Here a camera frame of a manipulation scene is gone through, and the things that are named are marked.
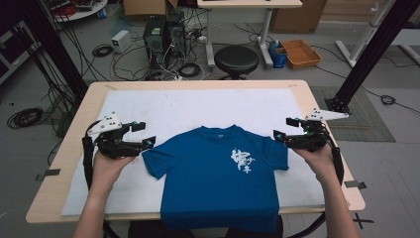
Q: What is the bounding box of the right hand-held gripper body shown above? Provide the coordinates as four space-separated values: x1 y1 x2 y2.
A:
285 107 350 153

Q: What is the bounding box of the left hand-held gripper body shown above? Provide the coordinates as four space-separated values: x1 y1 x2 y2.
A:
82 111 144 160

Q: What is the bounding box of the blue T-shirt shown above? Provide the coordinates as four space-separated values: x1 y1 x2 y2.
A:
142 124 290 234

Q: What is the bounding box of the person's left hand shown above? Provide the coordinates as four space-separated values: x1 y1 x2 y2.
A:
90 152 136 196

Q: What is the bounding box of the person's right hand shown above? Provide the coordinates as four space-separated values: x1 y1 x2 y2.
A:
292 145 338 187

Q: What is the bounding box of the light wooden table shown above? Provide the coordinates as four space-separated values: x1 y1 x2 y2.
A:
25 79 367 224

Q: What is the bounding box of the grey floor mat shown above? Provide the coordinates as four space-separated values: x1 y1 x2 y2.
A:
310 86 396 143

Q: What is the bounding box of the white table mat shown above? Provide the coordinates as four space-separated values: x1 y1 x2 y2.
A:
60 88 326 216

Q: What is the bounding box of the grey tape strip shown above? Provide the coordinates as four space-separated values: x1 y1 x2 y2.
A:
344 179 368 190
35 168 61 182

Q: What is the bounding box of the blue box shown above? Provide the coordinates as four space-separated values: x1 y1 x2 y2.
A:
267 40 289 69

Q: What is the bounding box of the orange tray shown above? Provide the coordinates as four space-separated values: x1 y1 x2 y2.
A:
280 39 323 69

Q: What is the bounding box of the black round stool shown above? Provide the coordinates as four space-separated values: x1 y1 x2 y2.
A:
213 45 261 81

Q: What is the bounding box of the person's dark clothing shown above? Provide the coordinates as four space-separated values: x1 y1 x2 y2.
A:
127 216 285 238

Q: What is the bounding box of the small white device box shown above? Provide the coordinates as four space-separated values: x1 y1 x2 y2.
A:
111 30 133 54

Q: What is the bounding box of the black computer tower with fan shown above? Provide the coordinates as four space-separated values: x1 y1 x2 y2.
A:
165 11 187 60

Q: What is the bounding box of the large cardboard box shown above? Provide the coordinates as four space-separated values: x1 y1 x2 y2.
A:
269 0 328 34

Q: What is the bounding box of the white metal stand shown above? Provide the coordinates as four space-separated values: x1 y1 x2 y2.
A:
335 0 397 68

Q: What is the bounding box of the white desk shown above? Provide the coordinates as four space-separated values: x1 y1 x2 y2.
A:
196 0 303 69

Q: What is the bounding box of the round white table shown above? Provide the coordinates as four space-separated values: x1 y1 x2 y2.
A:
49 0 109 24

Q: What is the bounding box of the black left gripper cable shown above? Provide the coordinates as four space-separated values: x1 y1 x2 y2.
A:
81 135 96 191

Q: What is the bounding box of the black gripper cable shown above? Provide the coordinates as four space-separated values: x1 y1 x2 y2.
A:
81 135 96 191
329 143 346 186

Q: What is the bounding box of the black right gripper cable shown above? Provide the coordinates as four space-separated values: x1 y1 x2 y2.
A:
329 143 346 186

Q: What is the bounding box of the coiled black cable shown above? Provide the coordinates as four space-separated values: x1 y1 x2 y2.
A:
6 107 45 130
177 62 202 79
379 94 397 106
91 44 114 59

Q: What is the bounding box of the black metal frame post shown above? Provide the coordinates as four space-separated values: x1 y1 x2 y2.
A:
324 0 420 115
16 0 89 102

